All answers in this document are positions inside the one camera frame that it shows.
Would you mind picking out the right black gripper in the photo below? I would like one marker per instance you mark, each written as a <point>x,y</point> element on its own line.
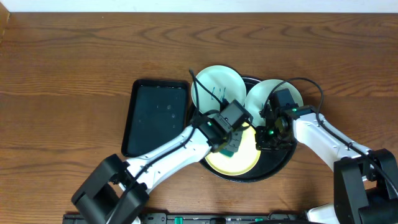
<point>265,145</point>

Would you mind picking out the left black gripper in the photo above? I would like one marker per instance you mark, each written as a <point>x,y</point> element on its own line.
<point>233,140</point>

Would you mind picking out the yellow round plate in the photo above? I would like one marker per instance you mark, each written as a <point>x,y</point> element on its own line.
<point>241,161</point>

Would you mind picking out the light blue plate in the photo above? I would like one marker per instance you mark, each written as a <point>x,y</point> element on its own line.
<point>222,81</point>
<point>258,94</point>

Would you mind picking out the green and yellow sponge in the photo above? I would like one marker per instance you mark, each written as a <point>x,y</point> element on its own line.
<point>226,152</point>

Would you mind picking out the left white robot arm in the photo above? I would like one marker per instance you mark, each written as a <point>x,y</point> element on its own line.
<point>117,191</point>

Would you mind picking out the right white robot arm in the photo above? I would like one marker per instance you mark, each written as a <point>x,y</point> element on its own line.
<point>364,181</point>

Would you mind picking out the black round tray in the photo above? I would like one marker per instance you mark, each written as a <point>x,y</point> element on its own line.
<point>269,163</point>

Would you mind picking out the black rectangular tray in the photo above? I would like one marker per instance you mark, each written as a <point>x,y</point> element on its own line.
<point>157,113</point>

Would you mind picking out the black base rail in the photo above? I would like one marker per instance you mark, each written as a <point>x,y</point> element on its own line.
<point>163,218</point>

